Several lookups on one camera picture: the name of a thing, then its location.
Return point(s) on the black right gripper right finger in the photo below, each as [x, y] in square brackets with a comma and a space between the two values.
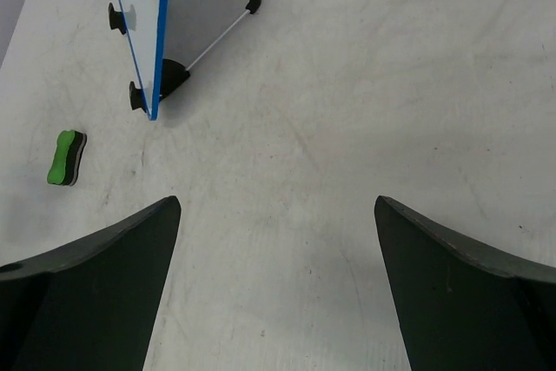
[462, 304]

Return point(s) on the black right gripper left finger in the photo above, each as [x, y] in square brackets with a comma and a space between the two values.
[90, 304]

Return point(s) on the blue-framed whiteboard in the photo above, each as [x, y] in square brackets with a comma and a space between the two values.
[167, 38]

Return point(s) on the green bone-shaped eraser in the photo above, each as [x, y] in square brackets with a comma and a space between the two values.
[64, 169]

